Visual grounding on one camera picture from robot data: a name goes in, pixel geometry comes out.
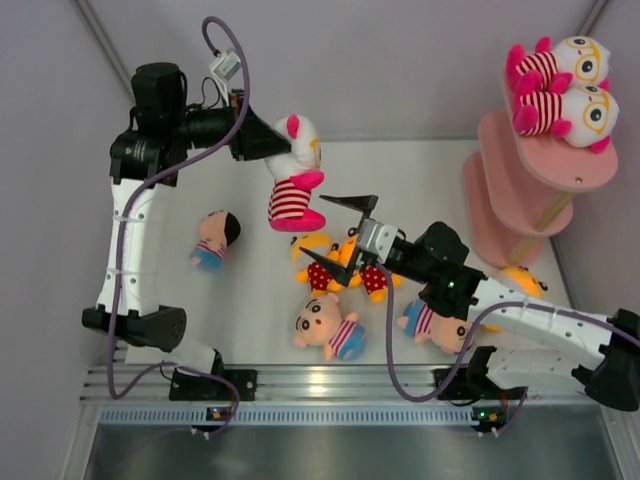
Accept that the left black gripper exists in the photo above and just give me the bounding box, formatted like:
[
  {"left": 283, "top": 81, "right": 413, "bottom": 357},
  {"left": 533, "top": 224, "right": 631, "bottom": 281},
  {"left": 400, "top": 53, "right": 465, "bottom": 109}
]
[{"left": 168, "top": 90, "right": 293, "bottom": 163}]

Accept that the pink panda plush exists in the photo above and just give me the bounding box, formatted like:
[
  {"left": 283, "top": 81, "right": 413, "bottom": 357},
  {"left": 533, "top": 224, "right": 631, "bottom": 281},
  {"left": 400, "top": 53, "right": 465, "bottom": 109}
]
[
  {"left": 512, "top": 85, "right": 620, "bottom": 154},
  {"left": 504, "top": 36, "right": 611, "bottom": 93},
  {"left": 265, "top": 114, "right": 326, "bottom": 233}
]

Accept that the boy plush black hair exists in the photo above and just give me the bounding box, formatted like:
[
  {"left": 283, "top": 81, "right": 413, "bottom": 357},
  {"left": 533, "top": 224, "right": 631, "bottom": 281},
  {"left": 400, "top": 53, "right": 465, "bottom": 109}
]
[{"left": 190, "top": 210, "right": 241, "bottom": 271}]

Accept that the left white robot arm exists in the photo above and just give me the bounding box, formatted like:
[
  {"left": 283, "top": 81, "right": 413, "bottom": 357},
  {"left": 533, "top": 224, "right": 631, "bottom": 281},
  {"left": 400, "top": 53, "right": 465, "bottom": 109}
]
[{"left": 81, "top": 62, "right": 291, "bottom": 400}]

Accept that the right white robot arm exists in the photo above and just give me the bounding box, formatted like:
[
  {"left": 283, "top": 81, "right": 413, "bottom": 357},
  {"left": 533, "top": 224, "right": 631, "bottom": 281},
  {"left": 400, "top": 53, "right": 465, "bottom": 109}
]
[{"left": 310, "top": 195, "right": 639, "bottom": 412}]

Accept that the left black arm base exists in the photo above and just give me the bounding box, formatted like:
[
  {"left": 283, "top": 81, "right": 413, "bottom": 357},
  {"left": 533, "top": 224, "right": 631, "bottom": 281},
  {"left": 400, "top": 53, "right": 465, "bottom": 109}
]
[{"left": 169, "top": 368, "right": 258, "bottom": 402}]

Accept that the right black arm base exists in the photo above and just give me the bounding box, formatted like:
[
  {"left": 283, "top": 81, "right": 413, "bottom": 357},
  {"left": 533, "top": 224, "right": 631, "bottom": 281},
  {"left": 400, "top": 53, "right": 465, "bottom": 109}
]
[{"left": 438, "top": 368, "right": 524, "bottom": 403}]

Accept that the pink three-tier shelf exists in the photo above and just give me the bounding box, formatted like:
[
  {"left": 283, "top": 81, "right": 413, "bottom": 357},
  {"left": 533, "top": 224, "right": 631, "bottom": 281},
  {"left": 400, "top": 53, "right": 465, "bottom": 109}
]
[{"left": 462, "top": 79, "right": 618, "bottom": 268}]

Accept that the yellow bear plush middle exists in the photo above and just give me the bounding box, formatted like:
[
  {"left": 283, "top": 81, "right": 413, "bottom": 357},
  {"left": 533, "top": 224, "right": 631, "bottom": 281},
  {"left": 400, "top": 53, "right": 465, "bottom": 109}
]
[{"left": 337, "top": 227, "right": 389, "bottom": 303}]

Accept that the yellow bear plush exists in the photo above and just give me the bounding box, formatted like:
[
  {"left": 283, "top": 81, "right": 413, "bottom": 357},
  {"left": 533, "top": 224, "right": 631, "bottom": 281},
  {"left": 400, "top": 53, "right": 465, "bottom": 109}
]
[
  {"left": 291, "top": 231, "right": 343, "bottom": 298},
  {"left": 482, "top": 266, "right": 549, "bottom": 334},
  {"left": 337, "top": 227, "right": 389, "bottom": 303}
]

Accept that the yellow bear plush left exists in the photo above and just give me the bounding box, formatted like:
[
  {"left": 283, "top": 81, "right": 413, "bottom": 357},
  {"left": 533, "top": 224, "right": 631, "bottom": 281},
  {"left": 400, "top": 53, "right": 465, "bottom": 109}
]
[{"left": 291, "top": 231, "right": 343, "bottom": 298}]

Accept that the yellow bear plush right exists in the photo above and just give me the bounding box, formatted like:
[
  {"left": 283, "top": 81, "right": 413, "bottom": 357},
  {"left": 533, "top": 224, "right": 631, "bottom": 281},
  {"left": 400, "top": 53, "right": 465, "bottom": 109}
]
[{"left": 482, "top": 266, "right": 549, "bottom": 334}]

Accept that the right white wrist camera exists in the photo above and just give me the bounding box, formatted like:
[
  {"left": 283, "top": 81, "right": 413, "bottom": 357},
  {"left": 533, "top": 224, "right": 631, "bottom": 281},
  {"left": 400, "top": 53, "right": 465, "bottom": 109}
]
[{"left": 356, "top": 218, "right": 399, "bottom": 263}]

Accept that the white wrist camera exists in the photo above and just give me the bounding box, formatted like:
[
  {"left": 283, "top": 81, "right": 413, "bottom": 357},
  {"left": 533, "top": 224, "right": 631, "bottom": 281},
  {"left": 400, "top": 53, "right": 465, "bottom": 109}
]
[
  {"left": 356, "top": 218, "right": 399, "bottom": 263},
  {"left": 209, "top": 49, "right": 242, "bottom": 83}
]

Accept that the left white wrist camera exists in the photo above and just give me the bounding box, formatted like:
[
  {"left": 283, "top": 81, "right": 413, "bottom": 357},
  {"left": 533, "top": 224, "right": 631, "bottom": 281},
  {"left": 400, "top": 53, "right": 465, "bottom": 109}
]
[{"left": 209, "top": 49, "right": 242, "bottom": 83}]

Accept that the aluminium front rail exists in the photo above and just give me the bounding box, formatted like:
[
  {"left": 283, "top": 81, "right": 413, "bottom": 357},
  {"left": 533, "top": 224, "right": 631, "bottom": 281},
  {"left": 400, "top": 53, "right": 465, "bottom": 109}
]
[{"left": 80, "top": 363, "right": 595, "bottom": 404}]

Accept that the white slotted cable duct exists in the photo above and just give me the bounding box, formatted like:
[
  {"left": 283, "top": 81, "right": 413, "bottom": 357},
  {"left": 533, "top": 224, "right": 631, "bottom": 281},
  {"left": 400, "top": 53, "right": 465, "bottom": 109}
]
[{"left": 99, "top": 404, "right": 479, "bottom": 427}]

